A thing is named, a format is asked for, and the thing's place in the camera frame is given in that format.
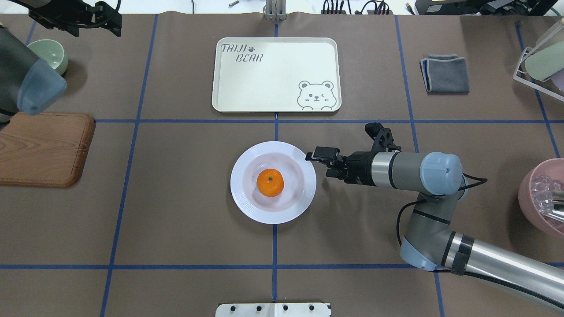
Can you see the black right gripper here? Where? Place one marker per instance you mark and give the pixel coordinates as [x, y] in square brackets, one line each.
[359, 167]

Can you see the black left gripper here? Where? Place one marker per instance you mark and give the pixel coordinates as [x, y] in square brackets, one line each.
[66, 16]

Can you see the white round plate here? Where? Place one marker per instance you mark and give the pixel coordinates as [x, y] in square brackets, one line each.
[299, 182]

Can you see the orange mandarin fruit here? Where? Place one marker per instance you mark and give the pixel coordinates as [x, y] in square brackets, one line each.
[270, 182]

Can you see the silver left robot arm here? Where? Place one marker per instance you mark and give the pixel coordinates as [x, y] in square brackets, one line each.
[27, 83]

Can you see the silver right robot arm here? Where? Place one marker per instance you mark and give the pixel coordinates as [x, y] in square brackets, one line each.
[428, 242]

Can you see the cream bear print tray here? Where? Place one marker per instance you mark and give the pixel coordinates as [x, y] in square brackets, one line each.
[276, 74]

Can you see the green ceramic bowl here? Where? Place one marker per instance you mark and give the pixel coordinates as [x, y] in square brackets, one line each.
[52, 52]

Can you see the grey folded cloth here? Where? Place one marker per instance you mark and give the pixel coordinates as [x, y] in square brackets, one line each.
[445, 74]

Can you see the wooden cutting board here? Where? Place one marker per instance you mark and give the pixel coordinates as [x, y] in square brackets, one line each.
[46, 150]

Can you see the metal utensils in pink bowl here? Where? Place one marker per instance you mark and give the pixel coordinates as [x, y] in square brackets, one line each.
[547, 196]

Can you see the pink bowl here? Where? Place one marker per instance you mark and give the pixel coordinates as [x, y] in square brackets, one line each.
[552, 168]

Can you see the green cylinder in rack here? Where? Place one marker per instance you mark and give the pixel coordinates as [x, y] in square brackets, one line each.
[545, 63]

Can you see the camera mount post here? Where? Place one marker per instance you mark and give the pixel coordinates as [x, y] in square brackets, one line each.
[275, 10]

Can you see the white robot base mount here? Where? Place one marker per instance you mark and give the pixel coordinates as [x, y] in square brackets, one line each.
[288, 309]

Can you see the white wire rack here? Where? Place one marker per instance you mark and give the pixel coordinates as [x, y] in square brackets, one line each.
[552, 86]

